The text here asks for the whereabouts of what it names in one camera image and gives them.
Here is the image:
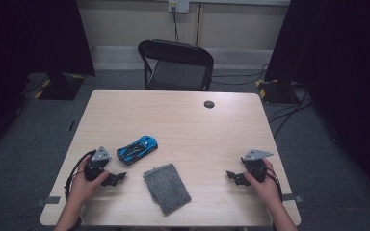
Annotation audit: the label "black folding chair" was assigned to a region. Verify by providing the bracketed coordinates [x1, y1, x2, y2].
[137, 38, 215, 92]

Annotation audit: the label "black stand base striped tape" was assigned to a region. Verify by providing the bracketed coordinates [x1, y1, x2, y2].
[34, 72, 87, 101]
[254, 78, 301, 105]

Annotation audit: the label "black plugged power cable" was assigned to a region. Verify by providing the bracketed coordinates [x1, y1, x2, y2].
[172, 6, 180, 43]

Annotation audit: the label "person's right hand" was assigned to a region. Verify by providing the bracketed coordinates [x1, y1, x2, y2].
[243, 158, 282, 209]

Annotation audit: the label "blue toy car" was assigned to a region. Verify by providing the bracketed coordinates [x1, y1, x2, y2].
[116, 135, 159, 167]

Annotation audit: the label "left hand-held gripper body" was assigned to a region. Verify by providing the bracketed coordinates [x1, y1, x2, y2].
[84, 146, 113, 183]

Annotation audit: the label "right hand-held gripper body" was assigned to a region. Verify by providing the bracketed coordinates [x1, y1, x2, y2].
[240, 149, 275, 184]

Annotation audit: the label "black floor cables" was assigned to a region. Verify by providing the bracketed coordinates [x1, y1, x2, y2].
[211, 63, 314, 140]

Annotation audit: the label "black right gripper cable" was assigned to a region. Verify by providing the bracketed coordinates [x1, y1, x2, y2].
[264, 166, 284, 204]

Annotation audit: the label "grey cloth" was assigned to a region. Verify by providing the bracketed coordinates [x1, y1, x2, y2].
[142, 163, 193, 216]

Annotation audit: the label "dark curtain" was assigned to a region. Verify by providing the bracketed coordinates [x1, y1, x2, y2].
[0, 0, 96, 162]
[264, 0, 370, 208]

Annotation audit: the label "white wall socket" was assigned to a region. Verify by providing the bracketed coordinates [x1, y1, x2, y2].
[168, 0, 191, 14]

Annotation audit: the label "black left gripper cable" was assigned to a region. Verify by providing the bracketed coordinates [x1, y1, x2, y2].
[64, 149, 96, 202]

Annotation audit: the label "grey tape strip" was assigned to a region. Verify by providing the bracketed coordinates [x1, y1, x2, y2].
[280, 192, 304, 204]
[35, 195, 62, 208]

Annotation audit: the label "person's left hand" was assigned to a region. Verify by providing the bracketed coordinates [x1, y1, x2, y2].
[68, 155, 111, 207]

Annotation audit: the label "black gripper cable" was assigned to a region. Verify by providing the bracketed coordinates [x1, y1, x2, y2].
[64, 149, 96, 202]
[264, 166, 284, 204]

